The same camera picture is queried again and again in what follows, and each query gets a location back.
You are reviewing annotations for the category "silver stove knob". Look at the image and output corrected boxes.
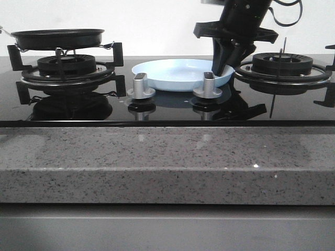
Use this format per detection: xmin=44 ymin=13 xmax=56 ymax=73
xmin=193 ymin=72 xmax=222 ymax=99
xmin=127 ymin=73 xmax=155 ymax=99

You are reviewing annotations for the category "wire pan support ring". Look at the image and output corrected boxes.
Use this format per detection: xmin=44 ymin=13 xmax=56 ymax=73
xmin=15 ymin=40 xmax=116 ymax=57

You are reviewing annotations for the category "burner with pan support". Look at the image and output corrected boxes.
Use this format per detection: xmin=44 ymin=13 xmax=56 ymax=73
xmin=234 ymin=48 xmax=334 ymax=108
xmin=7 ymin=42 xmax=126 ymax=105

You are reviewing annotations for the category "grey cabinet front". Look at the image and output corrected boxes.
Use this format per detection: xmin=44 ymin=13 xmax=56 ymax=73
xmin=1 ymin=204 xmax=334 ymax=250

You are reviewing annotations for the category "light blue plate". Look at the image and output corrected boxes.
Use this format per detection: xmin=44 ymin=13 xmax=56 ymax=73
xmin=131 ymin=59 xmax=235 ymax=93

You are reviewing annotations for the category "black glass gas hob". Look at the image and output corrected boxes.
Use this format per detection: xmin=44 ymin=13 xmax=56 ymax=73
xmin=1 ymin=57 xmax=334 ymax=127

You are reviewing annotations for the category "left burner with pan support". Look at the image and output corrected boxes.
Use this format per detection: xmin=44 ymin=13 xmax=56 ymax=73
xmin=7 ymin=42 xmax=126 ymax=105

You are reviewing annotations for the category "right silver stove knob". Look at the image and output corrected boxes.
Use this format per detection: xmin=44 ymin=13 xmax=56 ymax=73
xmin=193 ymin=72 xmax=222 ymax=99

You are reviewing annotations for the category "left silver stove knob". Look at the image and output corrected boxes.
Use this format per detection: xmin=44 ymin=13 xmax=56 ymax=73
xmin=127 ymin=73 xmax=155 ymax=99

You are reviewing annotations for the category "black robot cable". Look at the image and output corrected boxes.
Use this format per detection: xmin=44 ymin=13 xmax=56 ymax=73
xmin=268 ymin=0 xmax=304 ymax=27

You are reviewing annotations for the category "right burner with pan support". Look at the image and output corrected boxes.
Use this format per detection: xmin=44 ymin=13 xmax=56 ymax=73
xmin=234 ymin=48 xmax=334 ymax=108

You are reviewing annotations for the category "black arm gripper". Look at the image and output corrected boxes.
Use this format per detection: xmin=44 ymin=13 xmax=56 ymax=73
xmin=193 ymin=21 xmax=278 ymax=76

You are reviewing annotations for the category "black frying pan mint handle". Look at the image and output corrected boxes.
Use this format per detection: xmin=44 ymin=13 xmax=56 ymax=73
xmin=7 ymin=29 xmax=105 ymax=51

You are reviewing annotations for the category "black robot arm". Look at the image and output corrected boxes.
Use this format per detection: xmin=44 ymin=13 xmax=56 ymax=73
xmin=194 ymin=0 xmax=278 ymax=76

